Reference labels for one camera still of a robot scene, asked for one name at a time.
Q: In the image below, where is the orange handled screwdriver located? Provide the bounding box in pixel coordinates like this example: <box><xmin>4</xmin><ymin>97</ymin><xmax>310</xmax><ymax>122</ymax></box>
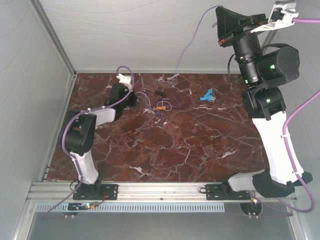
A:
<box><xmin>146</xmin><ymin>106</ymin><xmax>167</xmax><ymax>111</ymax></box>

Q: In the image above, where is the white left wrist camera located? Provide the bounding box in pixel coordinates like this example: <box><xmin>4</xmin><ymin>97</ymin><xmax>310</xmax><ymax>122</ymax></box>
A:
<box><xmin>116</xmin><ymin>73</ymin><xmax>132</xmax><ymax>89</ymax></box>

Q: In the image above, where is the aluminium front rail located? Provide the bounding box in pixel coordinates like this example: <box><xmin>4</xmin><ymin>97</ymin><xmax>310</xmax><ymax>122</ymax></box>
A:
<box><xmin>27</xmin><ymin>181</ymin><xmax>298</xmax><ymax>204</ymax></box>

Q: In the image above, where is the blue plastic connector piece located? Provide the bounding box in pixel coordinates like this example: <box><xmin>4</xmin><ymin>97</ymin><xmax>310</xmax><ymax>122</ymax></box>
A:
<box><xmin>199</xmin><ymin>88</ymin><xmax>216</xmax><ymax>103</ymax></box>

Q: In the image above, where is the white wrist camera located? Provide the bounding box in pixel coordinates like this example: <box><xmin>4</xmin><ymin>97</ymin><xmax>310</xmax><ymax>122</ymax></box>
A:
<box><xmin>116</xmin><ymin>73</ymin><xmax>132</xmax><ymax>89</ymax></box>
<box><xmin>250</xmin><ymin>1</ymin><xmax>299</xmax><ymax>33</ymax></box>

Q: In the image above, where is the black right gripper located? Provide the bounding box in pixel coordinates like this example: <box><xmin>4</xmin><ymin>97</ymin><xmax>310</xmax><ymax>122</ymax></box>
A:
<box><xmin>215</xmin><ymin>5</ymin><xmax>270</xmax><ymax>85</ymax></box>

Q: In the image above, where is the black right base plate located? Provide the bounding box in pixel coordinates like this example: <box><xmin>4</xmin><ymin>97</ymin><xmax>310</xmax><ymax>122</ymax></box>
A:
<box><xmin>204</xmin><ymin>182</ymin><xmax>251</xmax><ymax>201</ymax></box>

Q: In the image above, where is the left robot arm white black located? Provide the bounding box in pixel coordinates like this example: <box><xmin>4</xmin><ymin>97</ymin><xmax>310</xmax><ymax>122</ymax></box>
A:
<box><xmin>59</xmin><ymin>83</ymin><xmax>137</xmax><ymax>199</ymax></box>

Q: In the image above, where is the aluminium corner post left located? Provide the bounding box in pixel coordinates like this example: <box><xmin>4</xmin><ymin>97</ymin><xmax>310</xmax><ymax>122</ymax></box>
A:
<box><xmin>28</xmin><ymin>0</ymin><xmax>77</xmax><ymax>77</ymax></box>

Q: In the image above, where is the grey slotted cable duct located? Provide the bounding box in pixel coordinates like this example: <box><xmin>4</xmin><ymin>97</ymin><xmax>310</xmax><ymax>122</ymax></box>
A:
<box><xmin>34</xmin><ymin>202</ymin><xmax>226</xmax><ymax>214</ymax></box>

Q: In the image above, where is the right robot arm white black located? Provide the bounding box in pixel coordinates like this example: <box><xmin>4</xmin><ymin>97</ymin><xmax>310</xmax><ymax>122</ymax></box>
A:
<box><xmin>215</xmin><ymin>1</ymin><xmax>313</xmax><ymax>199</ymax></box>

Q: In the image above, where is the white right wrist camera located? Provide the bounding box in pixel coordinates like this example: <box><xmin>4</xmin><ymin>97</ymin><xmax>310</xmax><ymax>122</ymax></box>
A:
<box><xmin>250</xmin><ymin>1</ymin><xmax>299</xmax><ymax>33</ymax></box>

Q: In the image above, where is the small black screwdriver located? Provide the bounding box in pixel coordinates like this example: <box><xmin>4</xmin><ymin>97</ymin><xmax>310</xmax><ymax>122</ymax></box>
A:
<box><xmin>145</xmin><ymin>88</ymin><xmax>167</xmax><ymax>97</ymax></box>

